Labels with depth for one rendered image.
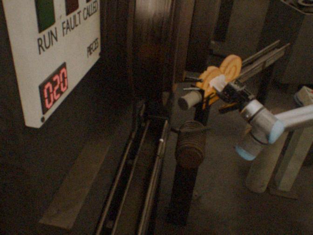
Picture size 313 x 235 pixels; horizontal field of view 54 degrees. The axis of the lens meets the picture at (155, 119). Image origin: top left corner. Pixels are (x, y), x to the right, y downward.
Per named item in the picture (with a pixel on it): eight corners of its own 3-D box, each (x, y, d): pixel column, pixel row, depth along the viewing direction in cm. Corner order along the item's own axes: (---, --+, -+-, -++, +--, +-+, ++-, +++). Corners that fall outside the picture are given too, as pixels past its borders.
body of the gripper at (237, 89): (235, 77, 129) (257, 95, 125) (226, 91, 135) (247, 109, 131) (225, 82, 124) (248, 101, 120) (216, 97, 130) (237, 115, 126)
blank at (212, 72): (196, 73, 127) (203, 76, 125) (218, 61, 136) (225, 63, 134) (193, 104, 137) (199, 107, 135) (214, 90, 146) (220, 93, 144)
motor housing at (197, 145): (162, 227, 155) (175, 144, 125) (168, 194, 173) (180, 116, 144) (188, 232, 154) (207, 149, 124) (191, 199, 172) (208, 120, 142)
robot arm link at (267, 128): (266, 148, 120) (283, 131, 114) (242, 126, 124) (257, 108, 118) (275, 141, 127) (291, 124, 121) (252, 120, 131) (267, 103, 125)
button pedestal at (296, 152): (270, 198, 178) (309, 107, 144) (265, 170, 198) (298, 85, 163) (299, 203, 177) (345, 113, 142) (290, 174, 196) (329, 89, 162)
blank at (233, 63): (218, 61, 136) (225, 63, 134) (238, 50, 145) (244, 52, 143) (214, 90, 146) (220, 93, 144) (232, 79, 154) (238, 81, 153)
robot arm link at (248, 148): (254, 151, 137) (271, 133, 130) (250, 166, 128) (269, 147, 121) (236, 140, 138) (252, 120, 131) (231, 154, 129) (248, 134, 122)
